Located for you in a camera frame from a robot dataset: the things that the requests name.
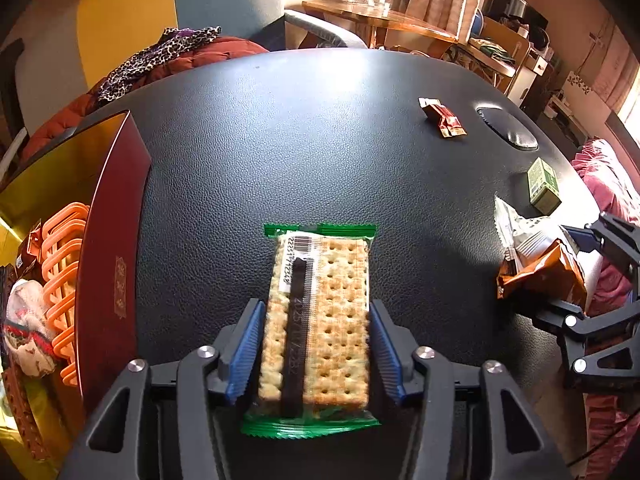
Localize white cabinet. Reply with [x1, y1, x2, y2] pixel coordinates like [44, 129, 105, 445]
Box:
[506, 51, 548, 106]

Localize wooden chair with cushion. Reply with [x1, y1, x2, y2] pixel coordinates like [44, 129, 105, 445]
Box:
[458, 18, 530, 94]

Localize orange plastic rack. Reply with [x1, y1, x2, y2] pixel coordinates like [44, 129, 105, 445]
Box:
[41, 202, 89, 387]

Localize orange snack bag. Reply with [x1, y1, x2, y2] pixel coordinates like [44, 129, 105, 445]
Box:
[494, 197, 588, 308]

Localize red gold tray box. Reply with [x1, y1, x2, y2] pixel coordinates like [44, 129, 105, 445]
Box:
[1, 113, 151, 479]

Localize wooden side table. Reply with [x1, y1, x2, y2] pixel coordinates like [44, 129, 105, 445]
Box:
[302, 0, 458, 58]

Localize small red candy packet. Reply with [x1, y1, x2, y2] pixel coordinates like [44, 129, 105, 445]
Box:
[418, 96, 466, 139]

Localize red quilted jacket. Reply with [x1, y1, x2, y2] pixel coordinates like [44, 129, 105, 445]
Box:
[21, 36, 268, 164]

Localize cracker pack with black stripe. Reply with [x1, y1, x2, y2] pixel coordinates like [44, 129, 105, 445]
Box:
[242, 223, 378, 440]

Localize yellow blue grey armchair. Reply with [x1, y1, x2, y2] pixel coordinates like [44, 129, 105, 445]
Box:
[0, 0, 369, 137]

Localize brown black brick bar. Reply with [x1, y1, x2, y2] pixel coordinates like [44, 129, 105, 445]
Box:
[2, 365, 50, 460]

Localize leopard print cloth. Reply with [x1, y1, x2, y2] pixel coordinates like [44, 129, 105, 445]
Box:
[96, 26, 222, 104]

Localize green tea box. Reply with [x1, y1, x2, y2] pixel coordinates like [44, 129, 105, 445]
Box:
[527, 157, 562, 216]

